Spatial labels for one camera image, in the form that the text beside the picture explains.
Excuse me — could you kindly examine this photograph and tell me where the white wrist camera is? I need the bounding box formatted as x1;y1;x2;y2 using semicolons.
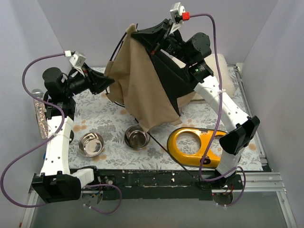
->
64;50;86;69
170;2;190;34

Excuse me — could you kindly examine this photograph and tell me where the right steel bowl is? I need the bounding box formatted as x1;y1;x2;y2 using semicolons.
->
124;125;150;150

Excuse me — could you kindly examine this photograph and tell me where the left steel bowl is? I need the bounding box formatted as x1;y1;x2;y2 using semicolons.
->
77;133;105;158

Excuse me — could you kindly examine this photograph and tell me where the yellow double bowl holder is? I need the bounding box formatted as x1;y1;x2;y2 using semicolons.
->
167;127;213;167

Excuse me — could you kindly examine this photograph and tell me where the purple cable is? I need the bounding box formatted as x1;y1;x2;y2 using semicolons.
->
0;52;123;216
189;13;247;208

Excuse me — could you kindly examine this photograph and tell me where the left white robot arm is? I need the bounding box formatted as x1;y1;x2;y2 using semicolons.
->
32;64;114;203

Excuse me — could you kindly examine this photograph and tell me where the glitter toy microphone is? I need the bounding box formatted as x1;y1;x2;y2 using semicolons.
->
31;89;48;140

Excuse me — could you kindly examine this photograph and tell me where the beige fabric pet tent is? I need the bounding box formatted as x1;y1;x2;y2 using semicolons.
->
104;24;182;132

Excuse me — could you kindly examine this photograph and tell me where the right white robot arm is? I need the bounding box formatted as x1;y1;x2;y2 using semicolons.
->
131;19;260;189

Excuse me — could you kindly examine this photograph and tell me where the steel bowl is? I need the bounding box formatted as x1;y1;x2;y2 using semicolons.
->
124;125;150;150
77;133;105;158

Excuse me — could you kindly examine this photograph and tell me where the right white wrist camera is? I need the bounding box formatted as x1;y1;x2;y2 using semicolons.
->
170;2;190;34

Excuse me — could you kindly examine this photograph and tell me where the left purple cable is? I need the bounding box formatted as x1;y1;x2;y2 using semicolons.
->
0;52;123;216

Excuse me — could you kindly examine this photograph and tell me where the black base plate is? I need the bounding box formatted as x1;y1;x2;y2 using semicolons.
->
41;167;273;201

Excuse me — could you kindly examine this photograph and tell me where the floral table mat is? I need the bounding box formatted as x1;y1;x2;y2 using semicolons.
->
45;66;264;171

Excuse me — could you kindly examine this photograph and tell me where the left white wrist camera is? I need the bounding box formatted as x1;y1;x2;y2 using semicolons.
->
64;50;86;69

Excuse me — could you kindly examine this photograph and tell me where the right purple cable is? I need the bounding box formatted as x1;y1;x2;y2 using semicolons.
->
189;13;247;208

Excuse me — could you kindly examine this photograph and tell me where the black tent pole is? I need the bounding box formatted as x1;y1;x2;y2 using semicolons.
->
105;23;138;108
147;131;198;180

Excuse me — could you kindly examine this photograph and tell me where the cream fluffy pillow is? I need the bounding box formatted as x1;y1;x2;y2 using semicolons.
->
205;54;235;98

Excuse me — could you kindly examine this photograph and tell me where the aluminium frame rail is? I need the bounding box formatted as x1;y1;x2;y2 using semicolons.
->
19;172;296;228

